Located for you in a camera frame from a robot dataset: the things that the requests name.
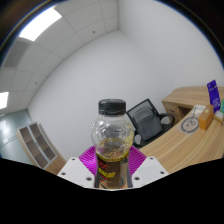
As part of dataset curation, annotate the clear bottle with black cap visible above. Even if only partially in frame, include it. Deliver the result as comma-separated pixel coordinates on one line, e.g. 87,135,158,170
91,98,135,190

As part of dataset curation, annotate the ceiling vent grille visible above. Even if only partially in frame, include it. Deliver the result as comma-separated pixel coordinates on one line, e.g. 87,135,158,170
2,39,31,69

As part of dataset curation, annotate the round grey patterned mat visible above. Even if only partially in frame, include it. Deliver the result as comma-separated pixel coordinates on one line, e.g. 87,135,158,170
180,116,200,134

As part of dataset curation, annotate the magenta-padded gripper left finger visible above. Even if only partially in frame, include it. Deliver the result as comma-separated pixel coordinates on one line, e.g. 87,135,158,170
57,145,98,189

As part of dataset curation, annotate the purple sign stand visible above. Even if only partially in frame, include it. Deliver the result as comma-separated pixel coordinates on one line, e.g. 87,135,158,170
206,79,222,114

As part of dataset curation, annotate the wooden side desk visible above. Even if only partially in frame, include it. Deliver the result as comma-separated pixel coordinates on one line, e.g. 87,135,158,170
161,85,224,124

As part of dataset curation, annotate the wooden shelf cabinet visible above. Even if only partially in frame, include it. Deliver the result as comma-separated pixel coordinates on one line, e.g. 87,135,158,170
17,122,68,176

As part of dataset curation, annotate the small yellow box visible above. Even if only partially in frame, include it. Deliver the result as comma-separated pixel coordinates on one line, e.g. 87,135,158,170
214,110,224,125

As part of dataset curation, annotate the grey mesh office chair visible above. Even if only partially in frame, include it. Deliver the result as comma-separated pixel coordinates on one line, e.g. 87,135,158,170
125,98,176,148

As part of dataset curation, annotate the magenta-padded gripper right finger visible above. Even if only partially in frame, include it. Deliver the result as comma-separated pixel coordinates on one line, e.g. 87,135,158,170
126,145,170,189

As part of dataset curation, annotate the wooden tissue box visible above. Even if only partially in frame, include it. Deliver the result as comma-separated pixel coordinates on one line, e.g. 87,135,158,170
192,103,215,132

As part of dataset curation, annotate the ceiling light panel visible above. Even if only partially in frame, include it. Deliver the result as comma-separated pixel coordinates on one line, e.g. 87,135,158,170
0,91,10,110
18,7,63,43

